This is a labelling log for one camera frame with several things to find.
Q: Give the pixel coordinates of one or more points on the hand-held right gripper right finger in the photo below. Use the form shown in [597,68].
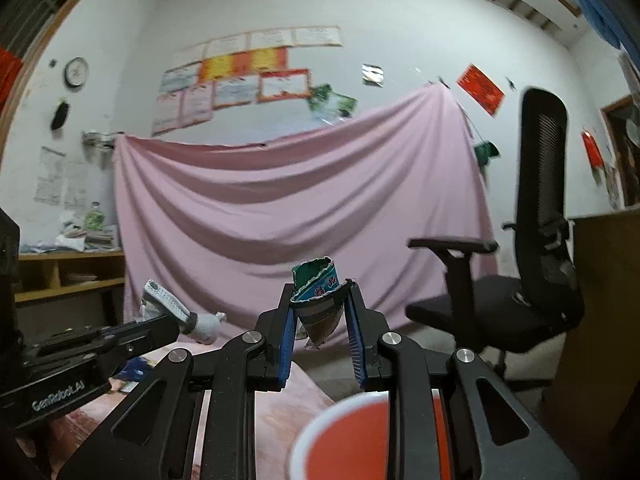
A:
[356,345]

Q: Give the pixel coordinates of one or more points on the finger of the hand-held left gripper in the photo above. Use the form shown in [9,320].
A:
[150,335]

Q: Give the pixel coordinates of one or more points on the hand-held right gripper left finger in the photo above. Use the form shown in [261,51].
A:
[286,340]

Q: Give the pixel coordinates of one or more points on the white packet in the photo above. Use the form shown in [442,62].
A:
[162,300]

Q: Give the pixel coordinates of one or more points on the green snack wrapper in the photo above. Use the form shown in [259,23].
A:
[315,290]

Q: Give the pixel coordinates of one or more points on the orange bin with white rim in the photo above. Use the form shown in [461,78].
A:
[345,440]

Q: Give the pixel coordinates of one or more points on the blue packet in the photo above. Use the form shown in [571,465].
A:
[132,368]

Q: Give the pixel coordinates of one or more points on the stack of papers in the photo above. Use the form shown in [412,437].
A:
[97,239]

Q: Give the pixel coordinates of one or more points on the wooden shelf unit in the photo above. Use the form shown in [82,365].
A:
[65,257]

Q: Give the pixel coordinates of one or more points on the green bottle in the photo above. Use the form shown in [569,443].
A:
[93,219]

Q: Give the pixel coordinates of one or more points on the pink hanging sheet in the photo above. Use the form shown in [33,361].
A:
[250,200]

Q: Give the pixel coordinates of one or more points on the green hanging dustpan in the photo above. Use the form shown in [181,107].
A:
[485,152]

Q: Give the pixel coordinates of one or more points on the black hanging brush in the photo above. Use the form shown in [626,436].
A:
[60,116]

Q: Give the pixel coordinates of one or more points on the brown wooden cabinet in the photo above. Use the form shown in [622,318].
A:
[605,285]

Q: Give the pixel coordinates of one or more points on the black office chair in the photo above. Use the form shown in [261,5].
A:
[542,160]

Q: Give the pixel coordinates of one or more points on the shiny silver foil square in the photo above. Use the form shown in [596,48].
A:
[372,75]

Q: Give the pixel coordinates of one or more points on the red cloth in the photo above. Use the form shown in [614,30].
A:
[9,77]

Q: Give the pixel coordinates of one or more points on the red hanging ornament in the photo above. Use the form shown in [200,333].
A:
[592,152]

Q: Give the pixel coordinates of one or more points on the white hanging plastic bag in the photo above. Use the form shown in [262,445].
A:
[631,80]

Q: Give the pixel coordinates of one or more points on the blue hanging cloth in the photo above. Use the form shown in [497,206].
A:
[600,5]

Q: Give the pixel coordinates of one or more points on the white wall calendar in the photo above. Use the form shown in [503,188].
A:
[50,175]

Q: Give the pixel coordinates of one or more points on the green printed wall poster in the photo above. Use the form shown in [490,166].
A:
[330,102]

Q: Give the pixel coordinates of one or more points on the group of wall certificates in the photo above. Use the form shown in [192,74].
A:
[235,90]

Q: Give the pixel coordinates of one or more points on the round wall clock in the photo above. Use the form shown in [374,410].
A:
[76,72]

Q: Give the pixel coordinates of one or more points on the red paper wall poster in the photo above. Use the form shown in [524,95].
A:
[480,87]

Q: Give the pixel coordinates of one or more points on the wooden door frame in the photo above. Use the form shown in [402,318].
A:
[627,160]

